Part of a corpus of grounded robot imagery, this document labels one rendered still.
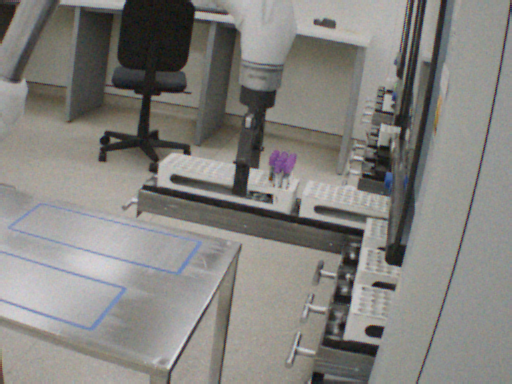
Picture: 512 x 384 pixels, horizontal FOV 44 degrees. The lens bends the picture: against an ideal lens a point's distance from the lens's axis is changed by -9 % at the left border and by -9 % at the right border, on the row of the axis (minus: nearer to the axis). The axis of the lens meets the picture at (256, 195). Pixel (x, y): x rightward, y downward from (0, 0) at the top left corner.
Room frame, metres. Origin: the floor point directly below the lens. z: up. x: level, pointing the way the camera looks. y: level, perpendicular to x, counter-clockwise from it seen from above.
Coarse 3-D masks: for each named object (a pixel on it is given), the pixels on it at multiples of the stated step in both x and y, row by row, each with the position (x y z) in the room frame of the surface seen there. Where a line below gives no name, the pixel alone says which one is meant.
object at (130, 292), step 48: (0, 192) 1.21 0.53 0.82; (0, 240) 1.00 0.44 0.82; (48, 240) 1.04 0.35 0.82; (96, 240) 1.08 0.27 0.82; (144, 240) 1.11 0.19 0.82; (192, 240) 1.14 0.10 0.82; (0, 288) 0.84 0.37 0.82; (48, 288) 0.88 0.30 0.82; (96, 288) 0.91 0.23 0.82; (144, 288) 0.94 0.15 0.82; (192, 288) 0.96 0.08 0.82; (48, 336) 0.75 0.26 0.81; (96, 336) 0.77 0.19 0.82; (144, 336) 0.80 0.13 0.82; (192, 336) 0.85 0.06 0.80
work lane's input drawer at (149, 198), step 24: (144, 192) 1.39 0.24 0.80; (168, 192) 1.39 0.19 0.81; (168, 216) 1.38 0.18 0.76; (192, 216) 1.37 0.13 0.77; (216, 216) 1.36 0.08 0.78; (240, 216) 1.35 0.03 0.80; (264, 216) 1.35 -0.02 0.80; (288, 216) 1.35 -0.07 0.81; (288, 240) 1.34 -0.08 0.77; (312, 240) 1.33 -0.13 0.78; (336, 240) 1.32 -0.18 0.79
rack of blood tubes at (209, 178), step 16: (176, 160) 1.45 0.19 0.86; (192, 160) 1.47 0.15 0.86; (208, 160) 1.48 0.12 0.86; (160, 176) 1.40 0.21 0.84; (176, 176) 1.50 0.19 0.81; (192, 176) 1.39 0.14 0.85; (208, 176) 1.38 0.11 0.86; (224, 176) 1.40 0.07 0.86; (256, 176) 1.43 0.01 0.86; (192, 192) 1.39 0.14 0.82; (208, 192) 1.38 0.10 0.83; (224, 192) 1.45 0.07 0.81; (256, 192) 1.42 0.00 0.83; (272, 192) 1.36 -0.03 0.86; (288, 192) 1.36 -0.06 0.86; (272, 208) 1.36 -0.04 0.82; (288, 208) 1.36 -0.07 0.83
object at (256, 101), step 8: (240, 96) 1.41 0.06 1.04; (248, 96) 1.39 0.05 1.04; (256, 96) 1.39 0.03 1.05; (264, 96) 1.39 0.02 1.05; (272, 96) 1.40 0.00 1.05; (248, 104) 1.39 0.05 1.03; (256, 104) 1.39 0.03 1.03; (264, 104) 1.39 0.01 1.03; (272, 104) 1.41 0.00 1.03; (248, 112) 1.39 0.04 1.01; (256, 112) 1.39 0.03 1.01; (256, 120) 1.39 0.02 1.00; (256, 128) 1.40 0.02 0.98
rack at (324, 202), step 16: (304, 192) 1.37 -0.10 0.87; (320, 192) 1.39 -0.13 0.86; (336, 192) 1.40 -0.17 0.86; (352, 192) 1.41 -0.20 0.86; (304, 208) 1.35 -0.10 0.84; (320, 208) 1.44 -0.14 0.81; (336, 208) 1.44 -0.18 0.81; (352, 208) 1.34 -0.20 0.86; (368, 208) 1.33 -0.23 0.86; (384, 208) 1.34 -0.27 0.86; (352, 224) 1.33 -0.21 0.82
